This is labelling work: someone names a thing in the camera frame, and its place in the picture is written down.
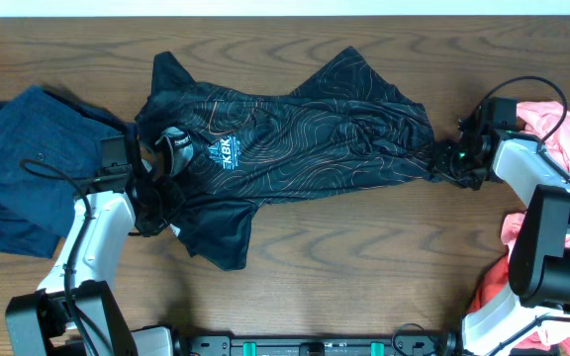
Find pink crumpled garment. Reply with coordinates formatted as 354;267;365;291
517;101;570;355

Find red garment under pink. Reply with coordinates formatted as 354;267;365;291
467;255;509;313

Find folded navy blue trousers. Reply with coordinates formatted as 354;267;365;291
0;86;128;258

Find black mounting rail with clamps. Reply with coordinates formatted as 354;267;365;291
171;323;462;356

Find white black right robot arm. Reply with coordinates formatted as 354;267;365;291
431;98;570;355

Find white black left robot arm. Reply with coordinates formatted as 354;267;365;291
5;135;182;356

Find black printed cycling jersey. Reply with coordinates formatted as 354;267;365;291
136;47;434;271

